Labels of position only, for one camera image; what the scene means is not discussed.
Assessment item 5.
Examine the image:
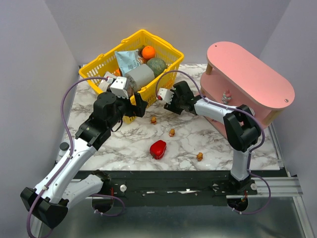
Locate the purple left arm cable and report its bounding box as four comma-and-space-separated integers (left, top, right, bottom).
26, 77, 126, 238

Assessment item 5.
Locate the black mounting rail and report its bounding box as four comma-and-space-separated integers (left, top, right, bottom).
81, 170, 258, 208

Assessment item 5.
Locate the red bell pepper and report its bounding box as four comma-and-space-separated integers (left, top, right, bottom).
150, 140, 167, 160

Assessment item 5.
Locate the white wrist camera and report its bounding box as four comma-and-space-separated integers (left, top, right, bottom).
107, 76, 129, 99
157, 88, 174, 105

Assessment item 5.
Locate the grey paper towel roll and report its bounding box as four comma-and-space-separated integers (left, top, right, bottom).
125, 64, 155, 92

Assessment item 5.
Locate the white bottle black cap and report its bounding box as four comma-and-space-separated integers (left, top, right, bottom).
58, 141, 70, 158

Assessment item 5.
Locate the green melon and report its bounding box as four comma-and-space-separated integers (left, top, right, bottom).
147, 58, 167, 77

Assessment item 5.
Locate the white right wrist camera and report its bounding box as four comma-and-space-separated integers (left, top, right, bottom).
157, 88, 174, 105

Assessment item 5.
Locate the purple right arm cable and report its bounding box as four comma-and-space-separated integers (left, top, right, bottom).
155, 70, 272, 215

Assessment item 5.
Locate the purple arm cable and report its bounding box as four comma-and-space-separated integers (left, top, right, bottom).
155, 70, 272, 215
26, 77, 126, 238

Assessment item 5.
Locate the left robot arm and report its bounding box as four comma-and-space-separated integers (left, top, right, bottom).
20, 92, 148, 229

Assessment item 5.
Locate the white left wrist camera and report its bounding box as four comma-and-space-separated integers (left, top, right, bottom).
107, 76, 129, 99

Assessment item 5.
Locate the orange bear toy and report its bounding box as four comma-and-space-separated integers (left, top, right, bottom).
196, 152, 203, 161
151, 117, 157, 124
169, 129, 175, 137

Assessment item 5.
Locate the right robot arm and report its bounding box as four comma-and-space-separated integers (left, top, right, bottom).
157, 81, 262, 190

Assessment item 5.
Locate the yellow plastic shopping basket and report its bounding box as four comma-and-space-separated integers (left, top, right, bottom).
78, 29, 185, 124

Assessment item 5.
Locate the pink three-tier shelf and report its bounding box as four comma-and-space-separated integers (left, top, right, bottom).
200, 41, 295, 128

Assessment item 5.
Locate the pink ring toy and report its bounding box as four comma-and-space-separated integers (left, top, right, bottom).
221, 90, 232, 105

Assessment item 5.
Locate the white package blue handle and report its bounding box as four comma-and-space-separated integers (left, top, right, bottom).
99, 71, 116, 92

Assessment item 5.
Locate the light blue chips bag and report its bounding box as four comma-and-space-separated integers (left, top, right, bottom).
114, 50, 142, 76

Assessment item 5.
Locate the orange fruit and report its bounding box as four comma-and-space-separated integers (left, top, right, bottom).
142, 46, 156, 60
114, 69, 122, 76

